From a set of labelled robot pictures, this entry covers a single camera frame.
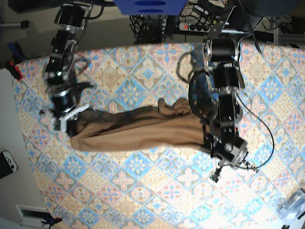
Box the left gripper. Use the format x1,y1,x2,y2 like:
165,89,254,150
204,133,258,183

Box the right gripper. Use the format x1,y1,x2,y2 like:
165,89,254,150
40,82,94,132

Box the brown t-shirt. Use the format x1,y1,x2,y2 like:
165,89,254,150
70,98,211,153

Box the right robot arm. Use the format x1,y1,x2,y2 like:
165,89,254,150
41,3,93,136

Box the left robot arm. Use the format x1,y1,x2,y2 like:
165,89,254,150
188,22,254,182

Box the red and black clamp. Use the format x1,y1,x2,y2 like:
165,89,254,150
5,61,23,81

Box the clear plastic box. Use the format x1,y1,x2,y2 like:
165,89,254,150
276,188,305,224

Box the patterned tablecloth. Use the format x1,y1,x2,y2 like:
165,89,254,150
12,42,305,229

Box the game console with white controller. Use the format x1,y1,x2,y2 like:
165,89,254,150
0,150,18,179

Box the white power strip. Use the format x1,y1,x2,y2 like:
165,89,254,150
178,22,210,32

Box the black clamp bottom edge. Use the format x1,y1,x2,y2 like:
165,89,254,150
41,216,62,228

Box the white floor vent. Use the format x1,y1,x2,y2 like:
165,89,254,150
15,205,51,229

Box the blue handled tool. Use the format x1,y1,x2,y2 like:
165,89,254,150
8,42,27,63

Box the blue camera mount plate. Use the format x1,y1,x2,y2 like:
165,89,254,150
113,0,186,16

